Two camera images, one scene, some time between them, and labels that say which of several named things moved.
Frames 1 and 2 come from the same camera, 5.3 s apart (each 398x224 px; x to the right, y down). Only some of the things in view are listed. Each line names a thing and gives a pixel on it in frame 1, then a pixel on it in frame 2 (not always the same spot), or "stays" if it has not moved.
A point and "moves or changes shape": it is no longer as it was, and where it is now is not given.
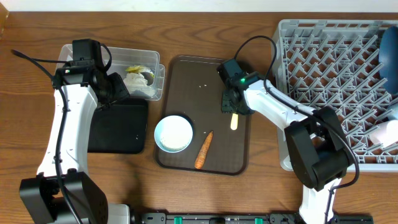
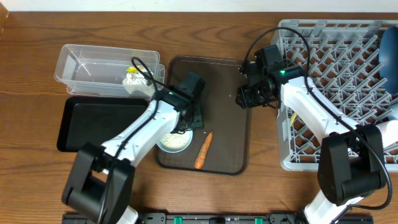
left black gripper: [120, 90] -> [197, 114]
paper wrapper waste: [136, 83] stays
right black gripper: [229, 107] -> [247, 94]
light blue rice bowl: [173, 134] stays
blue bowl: [388, 60] stays
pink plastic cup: [387, 134] stays
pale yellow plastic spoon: [234, 121] moves or changes shape
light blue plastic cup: [394, 114] stays
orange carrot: [200, 159] stays
